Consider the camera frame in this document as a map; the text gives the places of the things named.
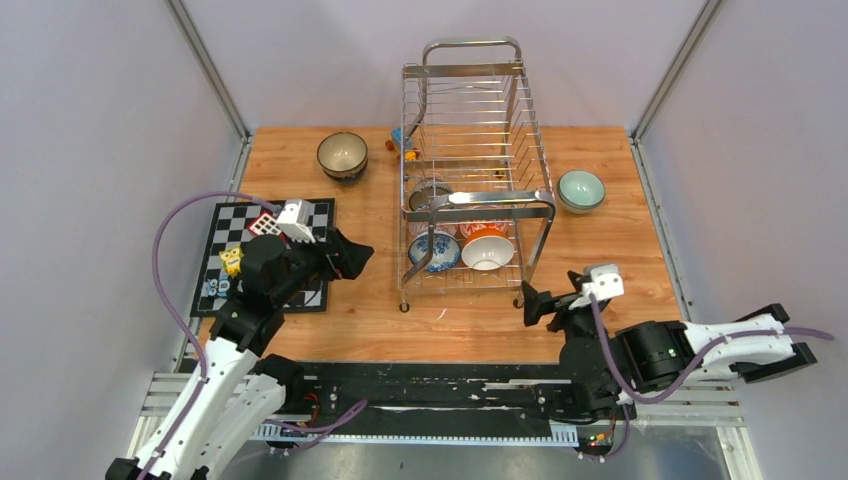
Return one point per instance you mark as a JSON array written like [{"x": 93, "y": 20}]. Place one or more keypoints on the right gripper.
[{"x": 537, "y": 303}]

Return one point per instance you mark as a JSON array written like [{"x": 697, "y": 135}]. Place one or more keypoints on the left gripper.
[{"x": 340, "y": 258}]

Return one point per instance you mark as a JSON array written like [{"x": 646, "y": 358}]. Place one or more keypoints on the blue floral bowl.
[{"x": 446, "y": 251}]

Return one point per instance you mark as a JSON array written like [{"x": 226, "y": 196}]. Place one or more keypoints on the brown speckled bowl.
[{"x": 342, "y": 151}]

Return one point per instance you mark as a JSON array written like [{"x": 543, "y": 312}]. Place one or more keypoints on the small celadon green bowl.
[{"x": 579, "y": 209}]

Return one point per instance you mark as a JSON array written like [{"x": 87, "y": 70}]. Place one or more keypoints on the large ribbed celadon bowl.
[{"x": 581, "y": 186}]

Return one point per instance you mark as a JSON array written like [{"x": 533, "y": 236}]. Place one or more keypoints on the steel two-tier dish rack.
[{"x": 467, "y": 106}]

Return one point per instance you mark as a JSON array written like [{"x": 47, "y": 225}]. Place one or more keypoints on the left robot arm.
[{"x": 236, "y": 386}]

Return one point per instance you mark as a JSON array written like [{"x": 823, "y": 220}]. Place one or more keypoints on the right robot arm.
[{"x": 682, "y": 351}]

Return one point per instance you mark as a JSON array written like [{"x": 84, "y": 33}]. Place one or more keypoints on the orange bowl white inside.
[{"x": 487, "y": 251}]

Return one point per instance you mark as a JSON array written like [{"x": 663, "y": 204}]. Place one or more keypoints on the orange geometric pattern bowl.
[{"x": 416, "y": 229}]

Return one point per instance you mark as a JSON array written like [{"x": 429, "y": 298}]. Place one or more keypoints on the red toy brick block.
[{"x": 264, "y": 224}]

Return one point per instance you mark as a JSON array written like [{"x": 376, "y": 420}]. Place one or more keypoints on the dark patterned bowl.
[{"x": 425, "y": 191}]

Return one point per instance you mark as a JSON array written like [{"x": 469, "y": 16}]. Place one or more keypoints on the orange floral white bowl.
[{"x": 469, "y": 229}]

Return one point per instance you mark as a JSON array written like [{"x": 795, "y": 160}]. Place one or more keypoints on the yellow owl toy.
[{"x": 231, "y": 260}]

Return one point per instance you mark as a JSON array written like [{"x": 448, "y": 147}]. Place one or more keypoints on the black white chessboard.
[{"x": 228, "y": 229}]

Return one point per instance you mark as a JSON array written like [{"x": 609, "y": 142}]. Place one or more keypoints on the toy brick car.
[{"x": 402, "y": 145}]

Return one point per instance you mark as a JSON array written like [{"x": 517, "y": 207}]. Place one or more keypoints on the blue owl toy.
[{"x": 216, "y": 288}]

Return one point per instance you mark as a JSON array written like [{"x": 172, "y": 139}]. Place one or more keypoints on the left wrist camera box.
[{"x": 293, "y": 218}]

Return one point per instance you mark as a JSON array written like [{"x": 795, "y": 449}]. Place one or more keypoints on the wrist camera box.
[
  {"x": 602, "y": 280},
  {"x": 293, "y": 218}
]

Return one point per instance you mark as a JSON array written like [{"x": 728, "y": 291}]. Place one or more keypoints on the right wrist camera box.
[{"x": 602, "y": 280}]

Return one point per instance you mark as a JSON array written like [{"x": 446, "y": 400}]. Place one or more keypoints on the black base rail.
[{"x": 459, "y": 402}]

